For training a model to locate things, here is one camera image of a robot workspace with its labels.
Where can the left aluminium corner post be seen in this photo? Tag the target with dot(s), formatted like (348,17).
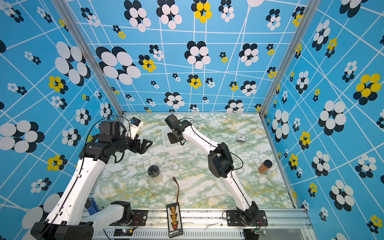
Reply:
(64,11)

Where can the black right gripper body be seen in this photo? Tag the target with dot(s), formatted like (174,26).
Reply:
(172,138)

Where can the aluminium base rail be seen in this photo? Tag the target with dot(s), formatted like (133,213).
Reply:
(213,224)

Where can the black board with orange connectors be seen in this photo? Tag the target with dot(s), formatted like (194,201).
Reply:
(175,227)

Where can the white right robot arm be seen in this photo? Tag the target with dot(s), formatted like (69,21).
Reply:
(220,163)

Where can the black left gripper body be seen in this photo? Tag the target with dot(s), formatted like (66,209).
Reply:
(134,145)

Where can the brown spice jar black lid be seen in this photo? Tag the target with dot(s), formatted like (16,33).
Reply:
(265,166)

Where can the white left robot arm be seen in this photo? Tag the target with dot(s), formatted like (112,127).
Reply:
(65,221)

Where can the aluminium corner frame post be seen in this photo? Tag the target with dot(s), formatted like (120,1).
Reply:
(310,11)

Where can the clear plastic bin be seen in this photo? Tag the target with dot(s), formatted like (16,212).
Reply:
(168,146)

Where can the black-lidded white jar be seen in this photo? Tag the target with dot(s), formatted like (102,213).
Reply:
(155,174)

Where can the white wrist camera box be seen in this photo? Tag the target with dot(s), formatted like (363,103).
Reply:
(134,125)

